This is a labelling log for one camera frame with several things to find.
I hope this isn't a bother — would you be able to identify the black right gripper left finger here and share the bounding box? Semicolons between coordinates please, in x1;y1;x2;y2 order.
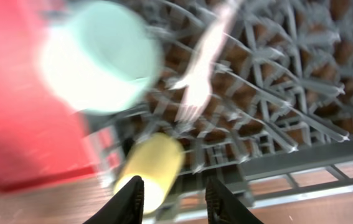
83;175;144;224

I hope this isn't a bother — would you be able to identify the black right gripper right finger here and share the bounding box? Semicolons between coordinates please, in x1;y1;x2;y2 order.
205;177;263;224

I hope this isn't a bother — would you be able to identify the yellow plastic cup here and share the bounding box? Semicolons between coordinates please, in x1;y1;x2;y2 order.
114;133;185;214

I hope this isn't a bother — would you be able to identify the white plastic fork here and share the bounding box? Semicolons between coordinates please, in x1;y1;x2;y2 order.
169;0;244;123

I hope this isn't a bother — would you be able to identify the green bowl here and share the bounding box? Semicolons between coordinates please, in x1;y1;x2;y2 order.
37;1;164;114

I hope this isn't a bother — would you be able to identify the grey dishwasher rack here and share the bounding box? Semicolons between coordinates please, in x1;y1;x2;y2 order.
92;1;353;223

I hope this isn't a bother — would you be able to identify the red serving tray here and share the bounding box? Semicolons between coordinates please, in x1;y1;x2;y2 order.
0;0;95;193

